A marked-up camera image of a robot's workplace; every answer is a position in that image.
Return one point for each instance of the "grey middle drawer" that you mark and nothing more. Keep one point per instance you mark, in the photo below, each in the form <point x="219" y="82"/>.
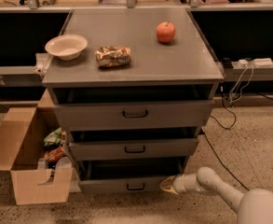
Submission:
<point x="133" y="149"/>

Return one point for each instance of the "grey drawer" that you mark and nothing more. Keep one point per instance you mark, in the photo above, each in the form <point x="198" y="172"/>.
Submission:
<point x="142" y="115"/>
<point x="129" y="175"/>
<point x="133" y="149"/>

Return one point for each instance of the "red apple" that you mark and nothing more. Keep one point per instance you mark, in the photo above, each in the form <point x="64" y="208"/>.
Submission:
<point x="165" y="32"/>

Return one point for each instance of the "grey bottom drawer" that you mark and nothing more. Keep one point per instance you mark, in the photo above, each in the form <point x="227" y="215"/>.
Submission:
<point x="129" y="175"/>

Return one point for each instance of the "white power strip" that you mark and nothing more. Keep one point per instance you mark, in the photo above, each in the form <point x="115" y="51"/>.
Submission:
<point x="258" y="63"/>

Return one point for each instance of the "open cardboard box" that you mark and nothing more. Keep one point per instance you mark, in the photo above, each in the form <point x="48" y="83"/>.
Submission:
<point x="22" y="134"/>

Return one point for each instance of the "shiny snack bag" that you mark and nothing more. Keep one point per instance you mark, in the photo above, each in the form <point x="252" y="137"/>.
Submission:
<point x="112" y="56"/>

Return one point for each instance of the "orange snack packet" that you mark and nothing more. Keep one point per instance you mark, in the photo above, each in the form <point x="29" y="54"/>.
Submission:
<point x="54" y="154"/>

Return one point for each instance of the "white bowl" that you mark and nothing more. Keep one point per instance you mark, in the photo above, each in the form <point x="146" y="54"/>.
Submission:
<point x="66" y="47"/>

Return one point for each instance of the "grey drawer cabinet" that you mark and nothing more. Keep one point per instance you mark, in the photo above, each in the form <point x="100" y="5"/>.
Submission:
<point x="181" y="70"/>

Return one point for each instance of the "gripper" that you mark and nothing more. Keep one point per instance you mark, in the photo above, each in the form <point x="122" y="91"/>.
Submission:
<point x="180" y="184"/>

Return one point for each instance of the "green snack packet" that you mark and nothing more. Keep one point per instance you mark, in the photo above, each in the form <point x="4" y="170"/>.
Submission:
<point x="53" y="139"/>

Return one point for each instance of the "grey top drawer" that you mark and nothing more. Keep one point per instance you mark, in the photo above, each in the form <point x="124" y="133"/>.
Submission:
<point x="142" y="115"/>

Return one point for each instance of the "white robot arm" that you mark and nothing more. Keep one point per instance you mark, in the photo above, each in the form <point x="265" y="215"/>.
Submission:
<point x="252" y="207"/>

